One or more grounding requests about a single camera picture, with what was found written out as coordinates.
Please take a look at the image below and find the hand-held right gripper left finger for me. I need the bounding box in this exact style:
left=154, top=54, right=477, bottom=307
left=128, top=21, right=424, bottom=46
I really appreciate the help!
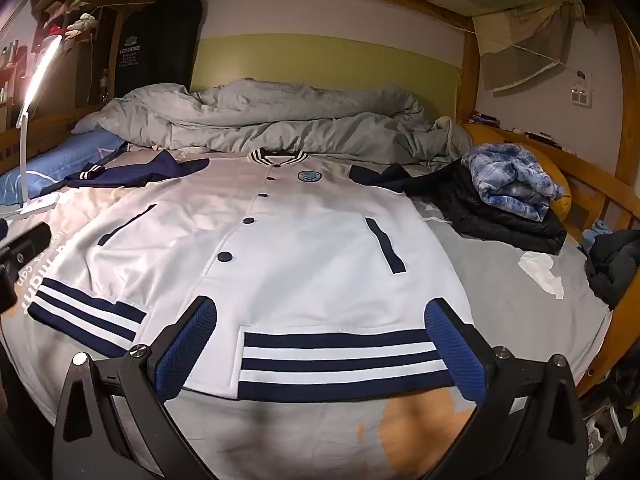
left=52, top=296, right=218, bottom=480

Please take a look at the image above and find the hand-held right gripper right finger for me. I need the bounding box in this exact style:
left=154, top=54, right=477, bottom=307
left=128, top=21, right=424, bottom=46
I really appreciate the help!
left=424, top=297, right=588, bottom=480

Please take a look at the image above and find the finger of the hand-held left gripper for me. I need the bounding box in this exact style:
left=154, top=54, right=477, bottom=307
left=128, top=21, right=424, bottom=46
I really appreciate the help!
left=0, top=222, right=53, bottom=313

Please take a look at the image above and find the white navy varsity jacket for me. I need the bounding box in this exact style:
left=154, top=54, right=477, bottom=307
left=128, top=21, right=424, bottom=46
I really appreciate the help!
left=27, top=147, right=476, bottom=403
left=0, top=150, right=613, bottom=480

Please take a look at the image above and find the pile of dark clothes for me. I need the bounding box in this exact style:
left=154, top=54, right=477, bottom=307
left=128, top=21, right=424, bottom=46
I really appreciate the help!
left=585, top=229, right=640, bottom=311

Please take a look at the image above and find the blue pillow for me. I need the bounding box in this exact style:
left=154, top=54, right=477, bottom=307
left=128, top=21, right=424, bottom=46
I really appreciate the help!
left=0, top=127, right=126, bottom=206

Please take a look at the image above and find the white crumpled tissue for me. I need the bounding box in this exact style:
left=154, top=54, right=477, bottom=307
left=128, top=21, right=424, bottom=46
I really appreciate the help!
left=517, top=251, right=565, bottom=301

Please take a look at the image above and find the black puffer jacket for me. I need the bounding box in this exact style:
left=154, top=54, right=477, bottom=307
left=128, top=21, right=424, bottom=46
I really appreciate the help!
left=400, top=157, right=568, bottom=256

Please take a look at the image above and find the white desk lamp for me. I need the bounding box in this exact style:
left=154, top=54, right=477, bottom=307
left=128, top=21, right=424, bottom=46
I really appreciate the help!
left=10, top=35, right=63, bottom=218

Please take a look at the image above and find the blue tie-dye fleece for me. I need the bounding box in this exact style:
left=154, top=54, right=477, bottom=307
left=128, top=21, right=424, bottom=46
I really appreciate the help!
left=461, top=143, right=565, bottom=222

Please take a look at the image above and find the wooden shelf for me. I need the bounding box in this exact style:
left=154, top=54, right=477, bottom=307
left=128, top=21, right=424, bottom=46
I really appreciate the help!
left=0, top=0, right=126, bottom=111

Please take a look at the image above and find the white plush toy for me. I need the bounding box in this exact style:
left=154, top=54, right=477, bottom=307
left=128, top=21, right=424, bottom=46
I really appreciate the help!
left=64, top=12, right=98, bottom=40

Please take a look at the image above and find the black hanging garment bag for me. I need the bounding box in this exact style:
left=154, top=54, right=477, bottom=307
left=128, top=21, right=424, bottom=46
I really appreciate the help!
left=116, top=0, right=205, bottom=98

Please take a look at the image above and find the grey crumpled duvet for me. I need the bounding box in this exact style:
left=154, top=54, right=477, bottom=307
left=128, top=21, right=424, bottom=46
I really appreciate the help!
left=72, top=79, right=471, bottom=171

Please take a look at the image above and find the hanging checkered cloth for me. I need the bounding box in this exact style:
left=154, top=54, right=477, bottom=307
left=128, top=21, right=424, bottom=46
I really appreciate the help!
left=472, top=2, right=586, bottom=93

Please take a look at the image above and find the wooden bunk bed frame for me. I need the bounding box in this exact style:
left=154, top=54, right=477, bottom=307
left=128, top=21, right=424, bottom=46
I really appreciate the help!
left=0, top=0, right=640, bottom=401

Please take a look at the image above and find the white wall socket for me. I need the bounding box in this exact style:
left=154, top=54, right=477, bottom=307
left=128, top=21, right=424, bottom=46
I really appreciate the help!
left=570, top=72, right=593, bottom=108

